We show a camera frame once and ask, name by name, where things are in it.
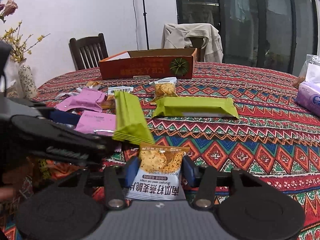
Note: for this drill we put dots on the orange colourful chip bag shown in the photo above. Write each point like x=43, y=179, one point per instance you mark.
x=45, y=172

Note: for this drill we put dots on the pink dried flowers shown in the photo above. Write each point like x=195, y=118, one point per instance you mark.
x=7, y=9

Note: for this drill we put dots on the floral ceramic slim vase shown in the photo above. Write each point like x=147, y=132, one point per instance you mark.
x=27, y=80

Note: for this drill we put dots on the dark wooden chair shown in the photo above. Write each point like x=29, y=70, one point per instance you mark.
x=86, y=52

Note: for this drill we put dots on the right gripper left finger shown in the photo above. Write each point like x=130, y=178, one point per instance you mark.
x=117, y=178

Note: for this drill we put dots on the studio light on stand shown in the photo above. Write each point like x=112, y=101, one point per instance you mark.
x=136, y=17

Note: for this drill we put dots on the orange cardboard box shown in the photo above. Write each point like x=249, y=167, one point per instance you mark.
x=155, y=63

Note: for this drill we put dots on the chair with beige jacket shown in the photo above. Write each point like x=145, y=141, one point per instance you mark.
x=195, y=41

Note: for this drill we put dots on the purple tissue pack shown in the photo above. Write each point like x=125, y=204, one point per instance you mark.
x=308, y=85

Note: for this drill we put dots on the dark glass sliding door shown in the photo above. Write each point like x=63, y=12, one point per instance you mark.
x=272, y=34

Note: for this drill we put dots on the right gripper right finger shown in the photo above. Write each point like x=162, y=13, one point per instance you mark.
x=203, y=178

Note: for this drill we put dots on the patterned red tablecloth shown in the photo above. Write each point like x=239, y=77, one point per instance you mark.
x=274, y=138

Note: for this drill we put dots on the white crisp snack packet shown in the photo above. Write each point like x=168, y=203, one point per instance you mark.
x=159, y=174

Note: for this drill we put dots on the small crisp packet dark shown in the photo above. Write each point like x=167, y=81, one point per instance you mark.
x=110, y=100

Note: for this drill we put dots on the pink snack pack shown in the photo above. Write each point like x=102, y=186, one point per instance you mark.
x=96, y=123
x=88, y=99

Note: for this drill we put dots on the beige jacket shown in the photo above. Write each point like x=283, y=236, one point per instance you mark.
x=192, y=37

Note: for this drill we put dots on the yellow flower branches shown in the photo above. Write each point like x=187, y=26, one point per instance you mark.
x=19, y=43

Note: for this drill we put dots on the green snack bar pack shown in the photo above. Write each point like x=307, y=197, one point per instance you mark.
x=131, y=124

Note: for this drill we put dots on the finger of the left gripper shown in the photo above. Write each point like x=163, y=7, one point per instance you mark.
x=64, y=117

